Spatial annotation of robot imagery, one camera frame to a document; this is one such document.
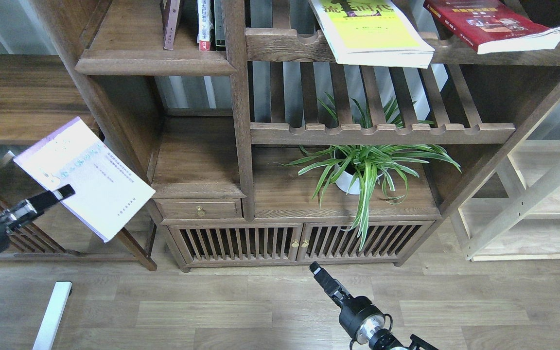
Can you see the yellow green book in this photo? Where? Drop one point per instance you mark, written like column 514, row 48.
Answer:
column 371, row 33

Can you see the white and purple book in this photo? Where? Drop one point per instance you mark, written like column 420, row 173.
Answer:
column 107, row 193

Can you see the dark upright book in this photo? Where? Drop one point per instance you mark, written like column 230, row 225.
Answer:
column 219, row 29

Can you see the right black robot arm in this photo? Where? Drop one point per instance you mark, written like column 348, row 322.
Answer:
column 416, row 344

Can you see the dark wooden bookshelf cabinet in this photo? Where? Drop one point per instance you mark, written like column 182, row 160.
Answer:
column 213, row 129

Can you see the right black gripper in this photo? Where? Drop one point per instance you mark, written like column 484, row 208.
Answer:
column 360, row 318

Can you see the red white upright book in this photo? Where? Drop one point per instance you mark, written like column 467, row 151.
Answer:
column 204, row 22

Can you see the brass drawer knob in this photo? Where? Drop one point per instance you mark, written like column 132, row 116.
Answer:
column 200, row 212

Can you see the light wooden shelf unit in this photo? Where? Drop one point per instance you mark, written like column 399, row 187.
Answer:
column 516, row 216

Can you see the dark slatted wooden rack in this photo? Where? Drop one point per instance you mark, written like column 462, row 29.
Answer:
column 32, row 243

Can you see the white bar on floor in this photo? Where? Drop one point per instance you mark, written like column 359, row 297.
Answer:
column 52, row 317

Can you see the white plant pot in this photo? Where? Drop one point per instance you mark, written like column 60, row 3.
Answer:
column 346, row 183

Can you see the dark wooden side table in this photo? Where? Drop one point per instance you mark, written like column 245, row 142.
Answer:
column 37, row 96

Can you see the green spider plant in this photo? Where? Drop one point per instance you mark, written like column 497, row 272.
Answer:
column 367, row 166

